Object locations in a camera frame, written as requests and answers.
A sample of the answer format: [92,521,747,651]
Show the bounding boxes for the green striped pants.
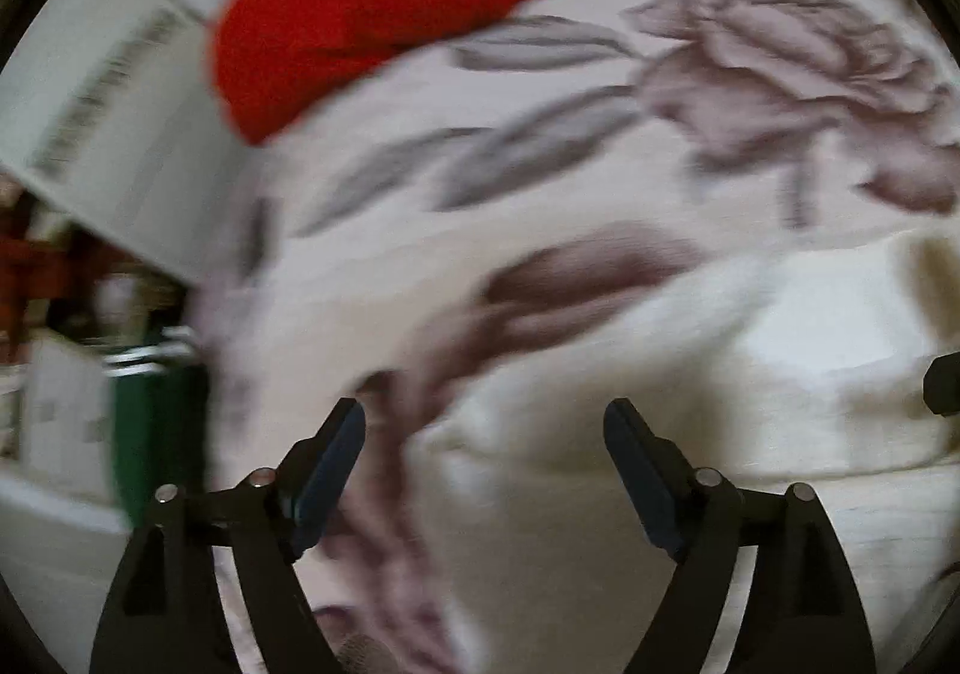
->
[105,329,211,525]

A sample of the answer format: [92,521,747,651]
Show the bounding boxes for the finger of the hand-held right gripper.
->
[922,353,960,416]

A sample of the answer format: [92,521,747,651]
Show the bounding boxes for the white fluffy garment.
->
[405,227,960,674]

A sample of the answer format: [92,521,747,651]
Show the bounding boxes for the white wardrobe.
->
[0,0,248,285]

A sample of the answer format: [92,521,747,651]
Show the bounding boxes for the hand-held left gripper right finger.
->
[604,398,878,674]

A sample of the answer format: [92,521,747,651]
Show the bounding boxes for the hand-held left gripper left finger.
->
[90,398,368,674]

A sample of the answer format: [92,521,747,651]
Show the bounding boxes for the floral bed blanket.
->
[187,0,960,674]

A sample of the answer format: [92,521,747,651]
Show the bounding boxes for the white drawer cabinet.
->
[19,336,117,491]

